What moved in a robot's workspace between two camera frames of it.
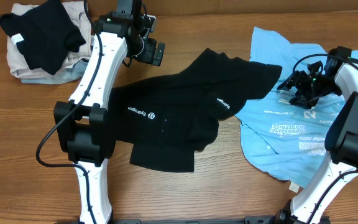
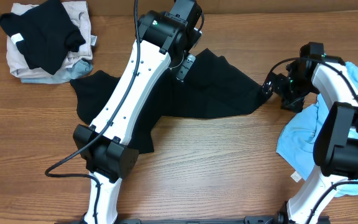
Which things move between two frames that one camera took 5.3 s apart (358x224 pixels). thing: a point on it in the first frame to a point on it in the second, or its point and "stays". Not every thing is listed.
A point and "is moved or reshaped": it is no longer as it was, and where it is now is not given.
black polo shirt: x=161 y=122 is moved or reshaped
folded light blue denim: x=74 y=73 stays
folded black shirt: x=48 y=35 stays
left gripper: x=158 y=53 to x=181 y=73
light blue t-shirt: x=284 y=132 is moved or reshaped
